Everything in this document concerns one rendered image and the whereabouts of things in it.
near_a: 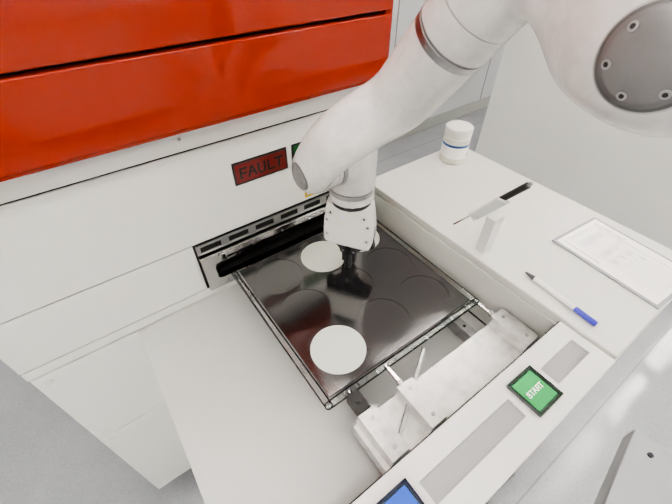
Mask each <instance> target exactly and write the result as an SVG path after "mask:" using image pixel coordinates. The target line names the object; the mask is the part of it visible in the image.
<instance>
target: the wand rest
mask: <svg viewBox="0 0 672 504"><path fill-rule="evenodd" d="M499 197H500V196H499ZM499 197H497V198H495V199H494V200H492V201H490V202H488V203H486V204H485V205H483V206H481V207H479V208H477V209H475V210H474V211H472V212H470V213H468V216H470V217H471V218H472V219H473V221H474V220H476V219H477V220H478V219H479V218H481V217H483V216H485V215H487V214H489V213H491V212H493V211H495V210H497V209H499V208H501V207H503V206H505V205H507V204H508V203H510V199H511V198H510V199H508V200H506V201H505V200H503V199H501V198H499ZM504 217H505V216H504V215H502V214H500V213H499V212H497V211H495V212H494V213H492V214H490V215H488V216H487V217H486V220H485V223H484V225H483V228H482V231H481V234H480V236H479V239H478V242H477V245H476V248H475V249H476V250H478V251H479V252H481V253H482V254H484V253H486V252H487V251H489V250H490V249H492V247H493V244H494V242H495V239H496V237H497V234H498V232H499V229H500V227H501V224H502V222H503V220H504Z"/></svg>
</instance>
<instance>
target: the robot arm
mask: <svg viewBox="0 0 672 504"><path fill-rule="evenodd" d="M527 23H529V24H530V25H531V27H532V29H533V30H534V32H535V34H536V36H537V39H538V41H539V43H540V46H541V49H542V52H543V55H544V58H545V61H546V64H547V66H548V69H549V71H550V73H551V76H552V78H553V79H554V81H555V83H556V84H557V86H558V87H559V88H560V89H561V91H562V92H563V93H564V94H565V95H566V96H567V97H568V98H569V99H570V100H571V101H572V102H574V103H575V104H576V105H577V106H579V107H580V108H581V109H583V110H584V111H585V112H587V113H589V114H590V115H592V116H593V117H595V118H597V119H599V120H600V121H602V122H604V123H606V124H608V125H610V126H612V127H615V128H617V129H620V130H623V131H626V132H629V133H633V134H637V135H641V136H647V137H660V138H672V0H427V1H426V2H425V4H424V5H423V7H422V8H421V9H420V11H419V12H418V14H417V15H416V17H415V18H414V20H413V21H412V23H411V24H410V26H409V27H408V29H407V30H406V32H405V33H404V35H403V36H402V38H401V39H400V41H399V42H398V44H397V45H396V47H395V48H394V50H393V51H392V53H391V54H390V56H389V57H388V59H387V60H386V62H385V63H384V65H383V66H382V68H381V69H380V70H379V72H378V73H377V74H376V75H375V76H374V77H373V78H371V79H370V80H369V81H367V82H366V83H364V84H363V85H361V86H360V87H358V88H356V89H355V90H353V91H352V92H350V93H349V94H348V95H346V96H345V97H343V98H342V99H340V100H339V101H338V102H336V103H335V104H334V105H333V106H331V107H330V108H329V109H328V110H327V111H325V112H324V113H323V114H322V115H321V116H320V117H319V118H318V119H317V120H316V121H315V122H314V124H313V125H312V126H311V127H310V129H309V130H308V131H307V133H306V135H305V136H304V138H303V139H302V141H301V143H300V145H299V146H298V148H297V150H296V153H295V155H294V158H293V162H292V175H293V179H294V181H295V183H296V185H297V186H298V187H299V188H300V189H301V190H302V191H304V192H306V193H309V194H318V193H322V192H325V191H329V193H330V196H329V197H328V199H327V203H326V209H325V217H324V238H325V239H326V240H327V241H329V242H332V243H335V244H336V245H337V246H338V247H339V248H340V251H341V252H342V260H344V266H345V267H346V266H347V265H348V267H349V268H351V266H352V264H353V263H355V262H356V260H357V252H359V251H361V250H373V249H374V247H375V240H374V237H375V235H376V208H375V202H374V191H375V180H376V168H377V156H378V149H379V148H381V147H382V146H384V145H386V144H387V143H389V142H391V141H393V140H395V139H396V138H398V137H400V136H402V135H404V134H405V133H407V132H409V131H411V130H412V129H414V128H415V127H417V126H418V125H419V124H421V123H422V122H423V121H424V120H426V119H427V118H428V117H429V116H430V115H431V114H432V113H433V112H434V111H435V110H437V109H438V108H439V107H440V106H441V105H442V104H443V103H444V102H445V101H446V100H447V99H448V98H449V97H450V96H451V95H452V94H454V93H455V92H456V91H457V90H458V89H459V88H460V87H461V86H462V85H463V84H464V83H465V82H466V81H467V80H468V79H469V78H470V77H471V76H472V75H474V74H475V73H476V72H477V71H478V70H479V69H480V68H481V67H482V66H483V65H484V64H485V63H486V62H487V61H488V60H489V59H490V58H491V57H492V56H493V55H494V54H495V53H496V52H497V51H498V50H499V49H501V48H502V47H503V46H504V45H505V44H506V43H507V42H508V41H509V40H510V39H511V38H512V37H513V36H514V35H515V34H516V33H517V32H518V31H519V30H520V29H521V28H522V27H523V26H525V25H526V24H527Z"/></svg>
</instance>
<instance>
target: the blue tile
mask: <svg viewBox="0 0 672 504"><path fill-rule="evenodd" d="M384 504H419V503H418V502H417V500H416V499H415V498H414V496H413V495H412V494H411V492H410V491H409V490H408V488H407V487H406V486H405V485H404V486H402V487H401V488H400V489H399V490H398V491H397V492H396V493H395V494H394V495H393V496H392V497H390V498H389V499H388V500H387V501H386V502H385V503H384Z"/></svg>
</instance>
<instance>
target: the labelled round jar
mask: <svg viewBox="0 0 672 504"><path fill-rule="evenodd" d="M473 130H474V127H473V125H472V124H470V123H468V122H466V121H461V120H454V121H450V122H448V123H447V124H446V128H445V133H444V137H443V141H442V146H441V150H440V156H439V157H440V159H441V160H442V161H443V162H445V163H447V164H451V165H458V164H461V163H463V162H465V159H466V156H467V152H468V149H469V145H470V141H471V136H472V134H473Z"/></svg>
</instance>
